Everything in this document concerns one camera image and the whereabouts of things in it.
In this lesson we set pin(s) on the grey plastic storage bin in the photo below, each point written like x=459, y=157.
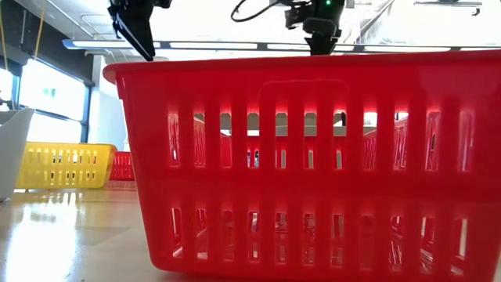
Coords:
x=11, y=156

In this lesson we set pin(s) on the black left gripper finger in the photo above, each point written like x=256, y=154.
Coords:
x=137, y=35

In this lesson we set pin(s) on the yellow slotted plastic basket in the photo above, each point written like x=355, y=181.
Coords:
x=66, y=167

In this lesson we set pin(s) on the red slotted plastic basket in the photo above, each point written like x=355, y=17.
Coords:
x=122, y=177
x=313, y=188

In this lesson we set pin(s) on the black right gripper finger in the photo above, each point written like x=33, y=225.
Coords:
x=321, y=47

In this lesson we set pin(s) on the large window with dark frame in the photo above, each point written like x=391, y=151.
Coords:
x=51, y=90

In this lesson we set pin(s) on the long linear ceiling light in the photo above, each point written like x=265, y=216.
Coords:
x=211, y=45

